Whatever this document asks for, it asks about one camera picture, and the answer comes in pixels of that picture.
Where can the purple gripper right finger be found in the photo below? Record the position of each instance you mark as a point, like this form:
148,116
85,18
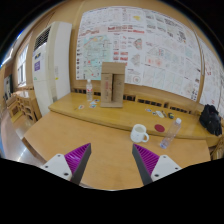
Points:
151,166

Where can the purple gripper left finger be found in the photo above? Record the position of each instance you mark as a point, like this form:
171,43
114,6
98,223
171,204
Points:
70,166

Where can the clear plastic water bottle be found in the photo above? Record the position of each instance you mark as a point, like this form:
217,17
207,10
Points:
173,130

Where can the water bottle with red label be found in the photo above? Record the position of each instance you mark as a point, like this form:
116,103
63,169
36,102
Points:
89,90

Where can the white ceramic mug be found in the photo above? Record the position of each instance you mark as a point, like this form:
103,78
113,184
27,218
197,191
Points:
139,134

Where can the red round coaster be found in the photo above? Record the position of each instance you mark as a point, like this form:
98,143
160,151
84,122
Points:
159,128

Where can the small dark gadget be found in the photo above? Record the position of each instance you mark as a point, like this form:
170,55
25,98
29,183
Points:
171,115

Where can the small white card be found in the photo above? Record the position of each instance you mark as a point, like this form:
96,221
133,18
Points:
160,114

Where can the small sticker card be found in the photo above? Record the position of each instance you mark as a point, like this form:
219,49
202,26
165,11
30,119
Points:
81,107

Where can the black bag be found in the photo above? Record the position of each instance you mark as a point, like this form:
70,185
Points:
211,120

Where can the wooden chair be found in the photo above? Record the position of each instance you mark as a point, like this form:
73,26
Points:
24,103

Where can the cardboard box model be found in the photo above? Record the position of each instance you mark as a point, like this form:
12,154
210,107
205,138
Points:
112,84

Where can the white standing air conditioner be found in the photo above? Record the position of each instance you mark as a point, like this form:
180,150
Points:
50,64

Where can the window with bright light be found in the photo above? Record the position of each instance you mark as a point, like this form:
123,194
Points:
21,73

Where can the right wall poster sheet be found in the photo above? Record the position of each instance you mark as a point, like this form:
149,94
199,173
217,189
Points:
213,91

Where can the large wall poster sheet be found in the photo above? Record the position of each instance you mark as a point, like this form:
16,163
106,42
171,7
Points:
158,51

